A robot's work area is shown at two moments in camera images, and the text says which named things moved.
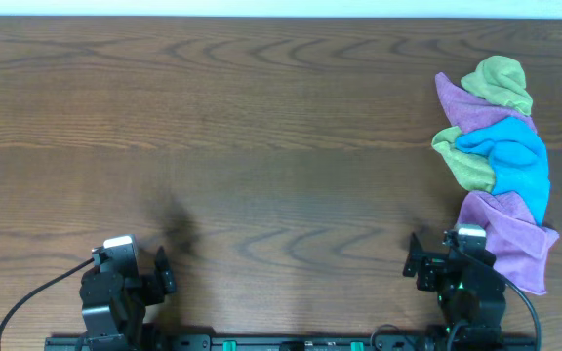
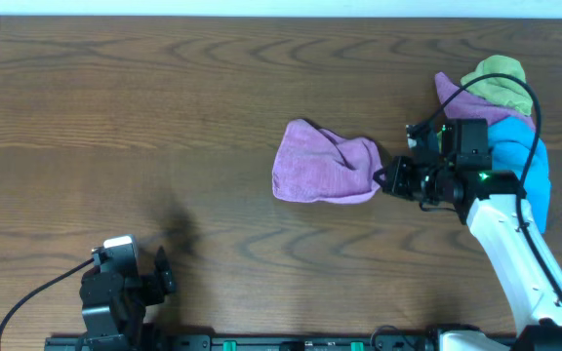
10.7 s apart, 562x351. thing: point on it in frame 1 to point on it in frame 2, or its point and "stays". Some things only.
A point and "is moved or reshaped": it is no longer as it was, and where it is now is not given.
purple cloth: x=518 y=245 is moved or reshaped
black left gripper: x=159 y=283 stays
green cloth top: x=502 y=79 stays
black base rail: x=376 y=342 stays
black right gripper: x=431 y=265 to x=399 y=169
